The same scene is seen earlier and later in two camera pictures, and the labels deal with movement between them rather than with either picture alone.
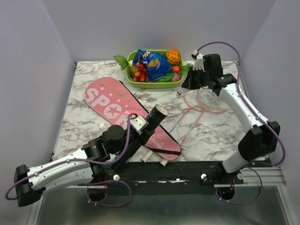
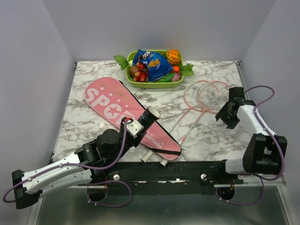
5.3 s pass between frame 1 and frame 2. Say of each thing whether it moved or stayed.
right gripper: moved
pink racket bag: stayed
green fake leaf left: stayed
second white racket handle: stayed
